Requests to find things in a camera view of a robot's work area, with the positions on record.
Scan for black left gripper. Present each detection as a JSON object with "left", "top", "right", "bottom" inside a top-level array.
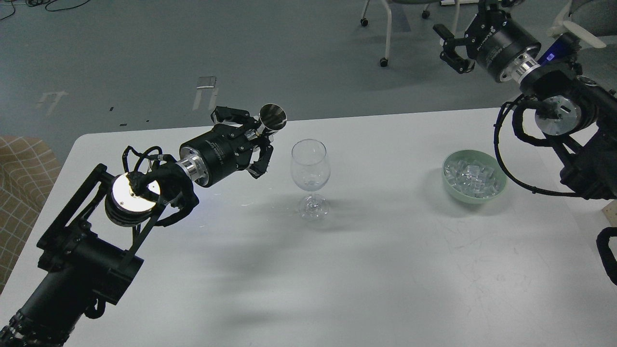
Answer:
[{"left": 176, "top": 106, "right": 274, "bottom": 187}]

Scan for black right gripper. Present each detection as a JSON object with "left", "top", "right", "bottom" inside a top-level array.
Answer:
[{"left": 433, "top": 0, "right": 541, "bottom": 82}]

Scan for steel double jigger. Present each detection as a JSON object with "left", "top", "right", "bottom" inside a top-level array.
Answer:
[{"left": 255, "top": 104, "right": 287, "bottom": 137}]

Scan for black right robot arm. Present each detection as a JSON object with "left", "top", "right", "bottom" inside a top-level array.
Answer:
[{"left": 433, "top": 0, "right": 617, "bottom": 200}]

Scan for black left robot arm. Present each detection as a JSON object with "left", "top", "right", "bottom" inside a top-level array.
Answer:
[{"left": 1, "top": 104, "right": 287, "bottom": 347}]

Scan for clear wine glass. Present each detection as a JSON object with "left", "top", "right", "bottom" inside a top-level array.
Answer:
[{"left": 290, "top": 139, "right": 331, "bottom": 220}]

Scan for pile of clear ice cubes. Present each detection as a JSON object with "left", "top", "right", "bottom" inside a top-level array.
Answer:
[{"left": 443, "top": 158, "right": 503, "bottom": 199}]

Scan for silver floor socket plate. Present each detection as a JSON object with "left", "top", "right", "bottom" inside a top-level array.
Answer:
[{"left": 196, "top": 76, "right": 217, "bottom": 90}]

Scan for green bowl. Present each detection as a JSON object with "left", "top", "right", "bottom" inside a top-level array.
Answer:
[{"left": 441, "top": 149, "right": 508, "bottom": 205}]

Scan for black floor cables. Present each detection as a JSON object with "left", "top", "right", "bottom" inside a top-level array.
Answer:
[{"left": 0, "top": 0, "right": 91, "bottom": 21}]

